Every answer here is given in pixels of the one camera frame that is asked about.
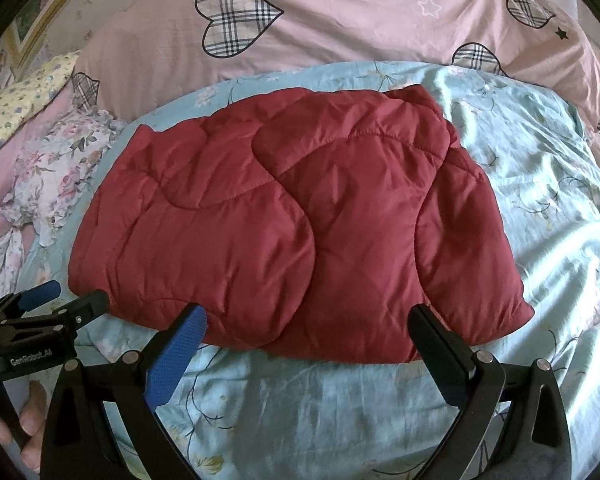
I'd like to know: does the light blue floral bedsheet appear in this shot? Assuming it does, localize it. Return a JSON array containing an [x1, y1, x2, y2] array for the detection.
[[17, 60, 600, 480]]

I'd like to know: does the person's left hand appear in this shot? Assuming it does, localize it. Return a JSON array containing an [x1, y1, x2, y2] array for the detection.
[[16, 379, 50, 472]]

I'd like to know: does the yellow floral pillow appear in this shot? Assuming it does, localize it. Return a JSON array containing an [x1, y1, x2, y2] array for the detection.
[[0, 50, 82, 157]]

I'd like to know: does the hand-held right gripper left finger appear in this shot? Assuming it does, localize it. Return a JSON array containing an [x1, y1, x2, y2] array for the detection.
[[39, 302, 208, 480]]

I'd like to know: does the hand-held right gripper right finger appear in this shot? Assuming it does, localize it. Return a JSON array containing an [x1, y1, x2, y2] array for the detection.
[[409, 304, 573, 480]]

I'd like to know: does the framed wall picture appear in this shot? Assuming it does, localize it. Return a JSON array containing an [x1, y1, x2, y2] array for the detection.
[[2, 0, 131, 67]]

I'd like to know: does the red quilted jacket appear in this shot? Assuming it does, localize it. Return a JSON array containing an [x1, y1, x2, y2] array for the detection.
[[67, 84, 535, 365]]

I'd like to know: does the floral ruffled cloth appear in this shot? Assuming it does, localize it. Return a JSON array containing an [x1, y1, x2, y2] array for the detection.
[[0, 107, 127, 306]]

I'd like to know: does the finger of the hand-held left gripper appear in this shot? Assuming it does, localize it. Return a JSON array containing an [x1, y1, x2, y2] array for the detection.
[[55, 288, 109, 333], [0, 280, 62, 315]]

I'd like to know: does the pink duvet with plaid hearts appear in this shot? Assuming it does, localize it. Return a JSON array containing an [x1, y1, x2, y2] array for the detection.
[[72, 0, 600, 136]]

